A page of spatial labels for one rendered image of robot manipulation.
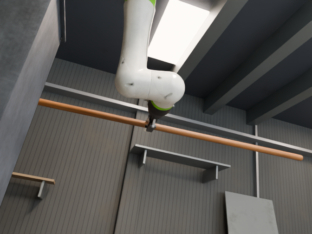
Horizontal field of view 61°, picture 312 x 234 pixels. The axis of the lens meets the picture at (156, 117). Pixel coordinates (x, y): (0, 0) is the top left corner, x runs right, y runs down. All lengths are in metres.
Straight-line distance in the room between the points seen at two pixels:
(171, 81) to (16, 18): 0.47
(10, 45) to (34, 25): 0.06
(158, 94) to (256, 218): 4.51
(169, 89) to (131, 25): 0.26
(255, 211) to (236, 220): 0.46
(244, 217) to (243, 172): 0.92
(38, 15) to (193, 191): 4.55
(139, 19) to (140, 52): 0.13
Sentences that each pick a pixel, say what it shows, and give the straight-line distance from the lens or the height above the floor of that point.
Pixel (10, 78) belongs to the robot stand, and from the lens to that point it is 0.52.
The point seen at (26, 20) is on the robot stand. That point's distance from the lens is 0.59.
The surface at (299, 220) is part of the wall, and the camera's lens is 6.17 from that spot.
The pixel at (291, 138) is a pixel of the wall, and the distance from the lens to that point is 6.57.
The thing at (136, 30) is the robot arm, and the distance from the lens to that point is 0.94.
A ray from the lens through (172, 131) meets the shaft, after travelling 1.21.
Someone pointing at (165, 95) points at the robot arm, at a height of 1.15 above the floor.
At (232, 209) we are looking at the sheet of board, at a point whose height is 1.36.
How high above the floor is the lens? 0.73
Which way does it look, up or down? 25 degrees up
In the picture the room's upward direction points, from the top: 8 degrees clockwise
